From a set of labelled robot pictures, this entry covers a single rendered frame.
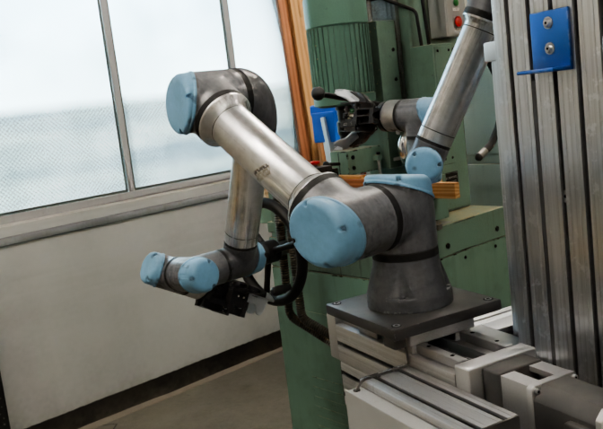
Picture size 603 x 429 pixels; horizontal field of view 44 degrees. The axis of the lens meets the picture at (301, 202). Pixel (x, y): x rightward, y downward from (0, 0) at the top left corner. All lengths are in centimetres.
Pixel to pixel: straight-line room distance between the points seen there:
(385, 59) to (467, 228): 54
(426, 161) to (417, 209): 31
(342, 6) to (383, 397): 119
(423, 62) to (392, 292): 102
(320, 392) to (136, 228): 127
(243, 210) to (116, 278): 160
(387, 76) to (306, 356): 84
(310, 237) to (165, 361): 221
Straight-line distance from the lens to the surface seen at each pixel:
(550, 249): 124
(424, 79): 218
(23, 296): 301
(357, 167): 213
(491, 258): 232
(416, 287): 128
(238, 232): 164
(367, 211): 119
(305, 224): 119
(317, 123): 301
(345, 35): 207
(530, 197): 125
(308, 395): 230
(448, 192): 194
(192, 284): 159
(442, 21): 226
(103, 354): 319
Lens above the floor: 120
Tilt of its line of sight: 8 degrees down
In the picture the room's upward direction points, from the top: 7 degrees counter-clockwise
